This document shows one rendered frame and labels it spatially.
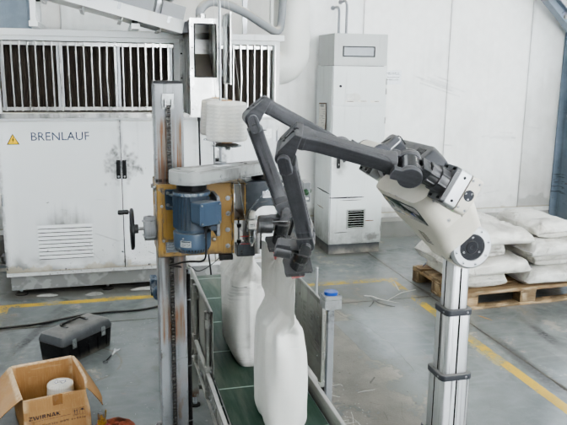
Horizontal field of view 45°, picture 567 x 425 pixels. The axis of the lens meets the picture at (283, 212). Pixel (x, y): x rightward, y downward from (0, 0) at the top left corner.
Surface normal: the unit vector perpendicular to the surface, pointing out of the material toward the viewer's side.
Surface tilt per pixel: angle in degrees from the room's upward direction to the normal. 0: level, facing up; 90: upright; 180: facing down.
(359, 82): 90
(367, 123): 90
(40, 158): 90
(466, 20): 90
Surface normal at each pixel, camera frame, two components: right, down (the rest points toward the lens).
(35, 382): 0.49, 0.18
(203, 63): 0.18, -0.56
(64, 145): 0.26, 0.20
